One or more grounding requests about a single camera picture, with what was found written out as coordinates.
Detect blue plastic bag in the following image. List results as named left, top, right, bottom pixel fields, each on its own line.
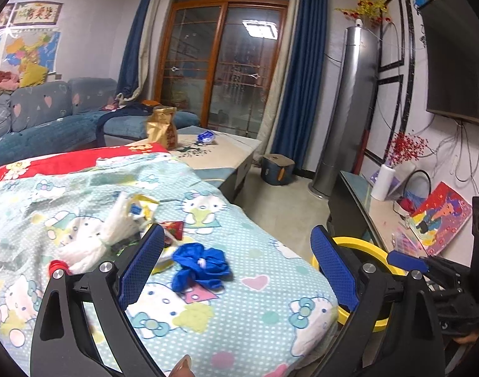
left=171, top=243, right=232, bottom=293

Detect green black snack packet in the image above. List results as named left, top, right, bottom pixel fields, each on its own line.
left=110, top=240, right=131, bottom=257

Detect yellow white snack bag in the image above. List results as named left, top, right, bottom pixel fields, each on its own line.
left=130, top=193, right=178, bottom=275

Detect red snack wrapper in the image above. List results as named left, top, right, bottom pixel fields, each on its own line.
left=159, top=221, right=184, bottom=243

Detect yellow rimmed trash bin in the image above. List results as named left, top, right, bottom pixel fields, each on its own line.
left=310, top=236, right=406, bottom=333

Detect person right hand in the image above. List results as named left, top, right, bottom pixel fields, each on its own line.
left=452, top=329, right=479, bottom=345

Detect person left hand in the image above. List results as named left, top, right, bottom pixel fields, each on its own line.
left=169, top=355, right=194, bottom=377

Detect colourful bead box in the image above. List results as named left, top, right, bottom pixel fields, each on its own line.
left=392, top=226, right=426, bottom=258

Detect colourful painting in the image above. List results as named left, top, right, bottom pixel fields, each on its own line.
left=406, top=181, right=472, bottom=256

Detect tv console cabinet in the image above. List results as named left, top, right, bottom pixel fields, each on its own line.
left=327, top=170, right=433, bottom=260

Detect white vase red berries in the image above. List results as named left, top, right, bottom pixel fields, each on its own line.
left=371, top=132, right=428, bottom=201

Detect silver tower air conditioner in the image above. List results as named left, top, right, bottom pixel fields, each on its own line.
left=309, top=25, right=378, bottom=198

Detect blue storage stool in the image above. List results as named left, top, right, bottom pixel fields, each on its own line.
left=261, top=154, right=295, bottom=186

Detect Hello Kitty blanket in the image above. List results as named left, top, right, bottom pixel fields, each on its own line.
left=0, top=145, right=337, bottom=376

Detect right blue curtain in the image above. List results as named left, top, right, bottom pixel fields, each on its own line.
left=272, top=0, right=329, bottom=169

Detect blue curtain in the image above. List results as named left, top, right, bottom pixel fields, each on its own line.
left=272, top=0, right=329, bottom=169
left=116, top=0, right=151, bottom=103

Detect coffee table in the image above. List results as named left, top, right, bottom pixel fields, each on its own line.
left=133, top=125, right=263, bottom=203

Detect blue candy wrapper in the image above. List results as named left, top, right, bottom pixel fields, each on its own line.
left=197, top=130, right=215, bottom=145

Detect blue sofa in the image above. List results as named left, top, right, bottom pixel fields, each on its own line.
left=0, top=76, right=201, bottom=172

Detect gold paper bag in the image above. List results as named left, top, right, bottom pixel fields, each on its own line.
left=146, top=106, right=178, bottom=151

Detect yellow flower arrangement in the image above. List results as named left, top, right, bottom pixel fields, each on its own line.
left=336, top=0, right=392, bottom=29

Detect wooden glass sliding door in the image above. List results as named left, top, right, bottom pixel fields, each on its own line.
left=154, top=0, right=289, bottom=138

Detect left blue curtain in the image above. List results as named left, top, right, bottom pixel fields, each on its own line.
left=116, top=0, right=151, bottom=103

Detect pile of clothes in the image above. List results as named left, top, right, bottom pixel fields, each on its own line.
left=0, top=71, right=19, bottom=95

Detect yellow pillow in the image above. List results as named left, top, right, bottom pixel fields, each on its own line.
left=19, top=63, right=49, bottom=88

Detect China map poster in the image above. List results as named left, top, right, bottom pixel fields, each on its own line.
left=0, top=28, right=61, bottom=76

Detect framed calligraphy picture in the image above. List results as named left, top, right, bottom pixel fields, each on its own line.
left=0, top=1, right=63, bottom=30

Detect wall mounted television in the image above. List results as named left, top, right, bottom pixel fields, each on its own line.
left=421, top=0, right=479, bottom=124

